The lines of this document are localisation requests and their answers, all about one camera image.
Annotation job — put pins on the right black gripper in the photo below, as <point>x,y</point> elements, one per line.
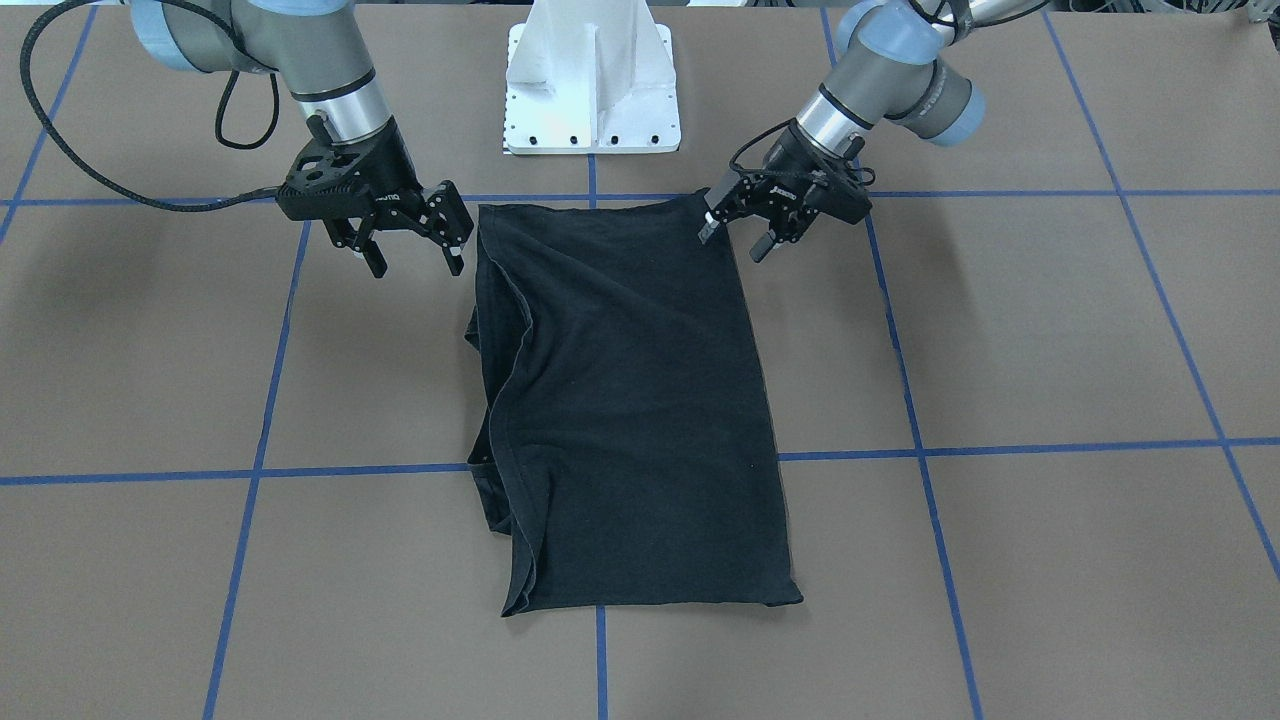
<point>391,172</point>

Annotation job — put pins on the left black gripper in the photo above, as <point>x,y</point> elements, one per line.
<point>789,166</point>

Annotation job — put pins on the black graphic t-shirt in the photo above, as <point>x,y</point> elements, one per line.
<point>627,447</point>

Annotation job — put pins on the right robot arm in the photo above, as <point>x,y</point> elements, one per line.
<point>314,48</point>

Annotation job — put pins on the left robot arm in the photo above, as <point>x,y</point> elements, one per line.
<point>890,67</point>

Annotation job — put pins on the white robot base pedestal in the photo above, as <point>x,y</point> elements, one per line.
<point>591,77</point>

